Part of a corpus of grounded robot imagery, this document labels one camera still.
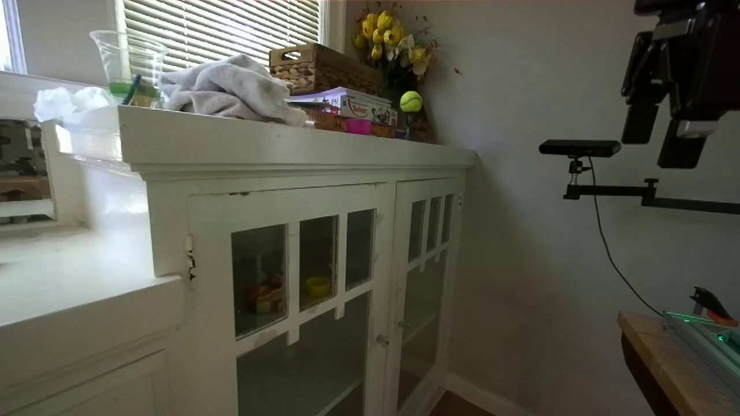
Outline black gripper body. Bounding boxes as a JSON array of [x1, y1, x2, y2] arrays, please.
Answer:
[[623, 9, 740, 124]]

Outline yellow-green tennis ball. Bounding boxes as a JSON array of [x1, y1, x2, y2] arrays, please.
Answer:
[[399, 89, 425, 115]]

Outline small pink item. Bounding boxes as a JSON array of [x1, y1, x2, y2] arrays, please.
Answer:
[[340, 115, 378, 138]]

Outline green item behind cup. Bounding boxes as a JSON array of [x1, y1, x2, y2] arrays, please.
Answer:
[[107, 75, 164, 108]]

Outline black and red tool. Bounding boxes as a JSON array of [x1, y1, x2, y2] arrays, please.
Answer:
[[689, 285, 737, 323]]

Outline green translucent object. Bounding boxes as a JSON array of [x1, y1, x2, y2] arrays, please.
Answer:
[[664, 308, 740, 389]]

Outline dark metal strainer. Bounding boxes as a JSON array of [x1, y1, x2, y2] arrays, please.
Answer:
[[396, 71, 437, 145]]

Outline wooden table edge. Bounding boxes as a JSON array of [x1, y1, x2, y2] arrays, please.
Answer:
[[615, 309, 740, 416]]

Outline yellow artificial flowers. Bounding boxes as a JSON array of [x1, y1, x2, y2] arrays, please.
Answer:
[[351, 8, 442, 84]]

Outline cartoon board game box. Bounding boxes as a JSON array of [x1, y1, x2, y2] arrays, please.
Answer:
[[285, 85, 401, 127]]

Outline colourful cartoon picture book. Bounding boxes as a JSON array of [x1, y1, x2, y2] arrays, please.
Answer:
[[301, 106, 411, 142]]

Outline brown wicker basket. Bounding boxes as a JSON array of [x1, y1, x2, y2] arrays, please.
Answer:
[[266, 42, 389, 97]]

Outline white glass-door cabinet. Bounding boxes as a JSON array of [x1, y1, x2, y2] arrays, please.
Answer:
[[116, 104, 478, 416]]

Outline yellow toy inside cabinet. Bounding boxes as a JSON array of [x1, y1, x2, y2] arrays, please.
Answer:
[[301, 275, 333, 306]]

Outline grey crumpled towel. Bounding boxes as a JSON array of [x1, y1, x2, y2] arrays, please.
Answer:
[[158, 54, 309, 127]]

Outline red toy inside cabinet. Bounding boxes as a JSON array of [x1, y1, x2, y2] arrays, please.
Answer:
[[246, 275, 288, 316]]

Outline white window blinds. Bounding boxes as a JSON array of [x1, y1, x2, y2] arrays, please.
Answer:
[[122, 0, 326, 77]]

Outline clear plastic cup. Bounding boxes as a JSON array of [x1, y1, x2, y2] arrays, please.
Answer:
[[87, 28, 170, 106]]

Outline crumpled white plastic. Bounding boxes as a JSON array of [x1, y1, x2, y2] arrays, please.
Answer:
[[33, 85, 118, 127]]

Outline white window bench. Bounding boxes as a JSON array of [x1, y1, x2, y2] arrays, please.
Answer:
[[0, 223, 193, 416]]

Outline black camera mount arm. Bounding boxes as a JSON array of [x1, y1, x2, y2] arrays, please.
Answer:
[[563, 158, 740, 218]]

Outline black stereo camera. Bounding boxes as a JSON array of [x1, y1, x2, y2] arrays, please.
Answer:
[[536, 136, 624, 160]]

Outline black camera cable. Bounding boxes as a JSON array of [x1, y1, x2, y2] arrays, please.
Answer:
[[588, 158, 668, 320]]

